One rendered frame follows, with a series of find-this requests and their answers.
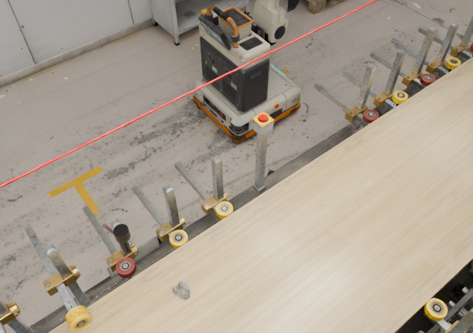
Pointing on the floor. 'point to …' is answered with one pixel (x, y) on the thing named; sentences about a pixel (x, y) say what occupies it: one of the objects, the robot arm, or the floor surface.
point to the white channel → (460, 288)
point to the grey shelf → (193, 0)
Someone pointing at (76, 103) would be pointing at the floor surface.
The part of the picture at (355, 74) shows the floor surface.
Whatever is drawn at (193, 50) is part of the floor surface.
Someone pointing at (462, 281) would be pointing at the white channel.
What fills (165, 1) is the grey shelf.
